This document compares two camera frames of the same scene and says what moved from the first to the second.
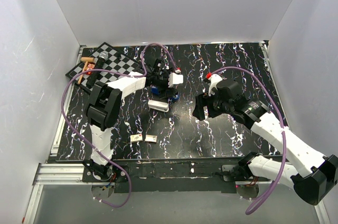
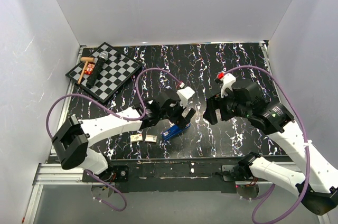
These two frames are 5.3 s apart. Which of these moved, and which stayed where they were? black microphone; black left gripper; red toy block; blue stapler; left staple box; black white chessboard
Moved: blue stapler; black left gripper
Stayed: black microphone; red toy block; black white chessboard; left staple box
